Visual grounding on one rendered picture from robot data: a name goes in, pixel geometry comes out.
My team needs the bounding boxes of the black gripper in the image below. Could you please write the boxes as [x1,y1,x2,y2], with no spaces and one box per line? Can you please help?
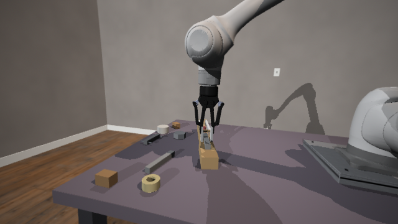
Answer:
[192,86,224,142]

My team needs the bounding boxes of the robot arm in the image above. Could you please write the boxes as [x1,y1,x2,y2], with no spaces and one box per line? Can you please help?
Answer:
[185,0,398,177]

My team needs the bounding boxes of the beige roll of tape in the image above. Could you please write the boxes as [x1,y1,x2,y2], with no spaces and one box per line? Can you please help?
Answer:
[142,174,160,193]

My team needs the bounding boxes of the white cylinder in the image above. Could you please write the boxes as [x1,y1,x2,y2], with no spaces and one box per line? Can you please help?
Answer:
[157,125,169,134]

